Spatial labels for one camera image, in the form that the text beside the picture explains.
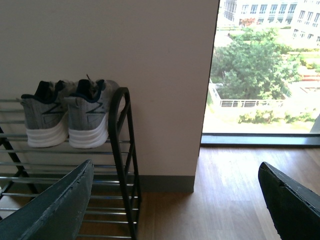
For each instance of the black window frame right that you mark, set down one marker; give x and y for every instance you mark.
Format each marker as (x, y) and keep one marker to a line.
(264, 81)

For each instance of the black metal shoe rack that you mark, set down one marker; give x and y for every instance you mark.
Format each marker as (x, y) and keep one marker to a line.
(113, 210)

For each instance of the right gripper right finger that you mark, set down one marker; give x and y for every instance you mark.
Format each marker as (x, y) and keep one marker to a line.
(294, 208)

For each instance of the grey sneaker navy collar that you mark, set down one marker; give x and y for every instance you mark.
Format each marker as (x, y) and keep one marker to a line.
(46, 113)

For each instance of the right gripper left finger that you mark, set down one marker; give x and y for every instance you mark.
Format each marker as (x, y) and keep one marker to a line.
(55, 214)

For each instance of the grey sneaker with laces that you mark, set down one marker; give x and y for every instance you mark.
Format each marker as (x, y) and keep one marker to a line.
(88, 112)

